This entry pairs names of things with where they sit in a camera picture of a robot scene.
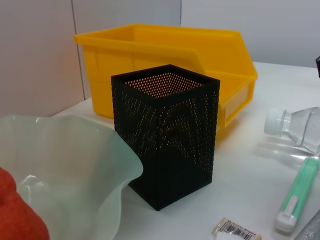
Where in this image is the beige eraser with barcode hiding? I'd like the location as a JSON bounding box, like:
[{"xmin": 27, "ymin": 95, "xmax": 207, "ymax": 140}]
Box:
[{"xmin": 211, "ymin": 217, "xmax": 263, "ymax": 240}]

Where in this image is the clear plastic water bottle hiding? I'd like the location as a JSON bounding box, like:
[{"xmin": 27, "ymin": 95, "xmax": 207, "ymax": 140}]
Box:
[{"xmin": 264, "ymin": 106, "xmax": 320, "ymax": 154}]

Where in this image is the green frosted glass fruit bowl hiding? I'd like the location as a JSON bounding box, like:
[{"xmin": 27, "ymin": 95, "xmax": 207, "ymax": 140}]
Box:
[{"xmin": 0, "ymin": 114, "xmax": 144, "ymax": 240}]

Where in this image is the black mesh pen holder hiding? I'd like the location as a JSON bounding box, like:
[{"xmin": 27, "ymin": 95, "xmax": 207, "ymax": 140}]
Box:
[{"xmin": 110, "ymin": 63, "xmax": 221, "ymax": 212}]

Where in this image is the yellow plastic storage bin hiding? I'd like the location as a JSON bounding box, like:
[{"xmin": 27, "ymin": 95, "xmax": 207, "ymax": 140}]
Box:
[{"xmin": 73, "ymin": 23, "xmax": 258, "ymax": 148}]

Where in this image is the green pen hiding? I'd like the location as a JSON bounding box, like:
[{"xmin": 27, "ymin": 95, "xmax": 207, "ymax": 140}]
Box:
[{"xmin": 274, "ymin": 156, "xmax": 320, "ymax": 235}]

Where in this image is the red ball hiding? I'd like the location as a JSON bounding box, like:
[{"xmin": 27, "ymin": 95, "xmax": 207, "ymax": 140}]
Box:
[{"xmin": 0, "ymin": 166, "xmax": 50, "ymax": 240}]

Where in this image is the grey glitter marker pen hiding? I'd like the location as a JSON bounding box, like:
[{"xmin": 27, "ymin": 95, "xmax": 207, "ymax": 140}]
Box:
[{"xmin": 293, "ymin": 209, "xmax": 320, "ymax": 240}]

